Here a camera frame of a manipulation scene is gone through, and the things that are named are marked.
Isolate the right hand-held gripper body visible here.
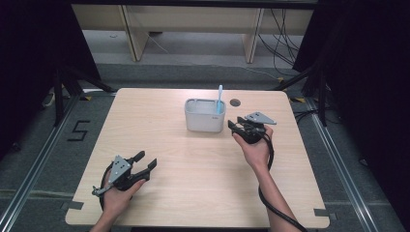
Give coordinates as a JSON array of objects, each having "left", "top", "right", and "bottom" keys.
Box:
[{"left": 240, "top": 111, "right": 278, "bottom": 145}]

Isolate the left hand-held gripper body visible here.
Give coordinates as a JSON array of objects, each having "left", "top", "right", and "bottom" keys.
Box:
[{"left": 91, "top": 155, "right": 143, "bottom": 197}]

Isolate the light blue toothbrush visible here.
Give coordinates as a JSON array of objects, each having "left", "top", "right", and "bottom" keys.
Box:
[{"left": 216, "top": 84, "right": 224, "bottom": 115}]

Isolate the white plastic container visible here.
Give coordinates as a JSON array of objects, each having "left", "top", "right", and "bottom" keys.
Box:
[{"left": 184, "top": 98, "right": 226, "bottom": 133}]

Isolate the person's right hand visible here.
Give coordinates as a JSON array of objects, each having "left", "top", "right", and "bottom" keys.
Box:
[{"left": 232, "top": 125, "right": 275, "bottom": 170}]

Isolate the person's left hand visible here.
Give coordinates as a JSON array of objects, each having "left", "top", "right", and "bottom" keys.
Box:
[{"left": 102, "top": 179, "right": 147, "bottom": 218}]

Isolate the black metal stand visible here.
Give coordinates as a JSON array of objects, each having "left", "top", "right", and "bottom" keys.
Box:
[
  {"left": 52, "top": 64, "right": 117, "bottom": 128},
  {"left": 272, "top": 64, "right": 329, "bottom": 128}
]

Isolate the beige wooden desk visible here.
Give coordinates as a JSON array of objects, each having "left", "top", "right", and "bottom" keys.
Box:
[{"left": 71, "top": 3, "right": 315, "bottom": 64}]

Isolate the black curtain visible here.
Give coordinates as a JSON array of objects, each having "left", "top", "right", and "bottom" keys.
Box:
[
  {"left": 0, "top": 0, "right": 103, "bottom": 160},
  {"left": 291, "top": 0, "right": 410, "bottom": 223}
]

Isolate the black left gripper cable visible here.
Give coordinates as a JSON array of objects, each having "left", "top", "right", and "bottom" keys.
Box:
[{"left": 99, "top": 162, "right": 115, "bottom": 212}]

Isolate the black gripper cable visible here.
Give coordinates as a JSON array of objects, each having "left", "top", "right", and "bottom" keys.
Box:
[
  {"left": 257, "top": 133, "right": 308, "bottom": 232},
  {"left": 99, "top": 162, "right": 115, "bottom": 212}
]

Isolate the thin white floor cable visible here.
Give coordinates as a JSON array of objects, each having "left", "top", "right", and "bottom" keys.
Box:
[{"left": 240, "top": 66, "right": 280, "bottom": 80}]

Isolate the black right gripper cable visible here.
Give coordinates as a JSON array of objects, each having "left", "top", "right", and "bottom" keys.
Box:
[{"left": 257, "top": 133, "right": 308, "bottom": 232}]

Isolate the aluminium floor rail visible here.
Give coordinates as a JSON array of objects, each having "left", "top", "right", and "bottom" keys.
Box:
[
  {"left": 304, "top": 96, "right": 382, "bottom": 232},
  {"left": 0, "top": 95, "right": 80, "bottom": 232}
]

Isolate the bundle of black cables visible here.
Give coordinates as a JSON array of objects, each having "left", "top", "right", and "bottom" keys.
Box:
[{"left": 257, "top": 8, "right": 302, "bottom": 77}]

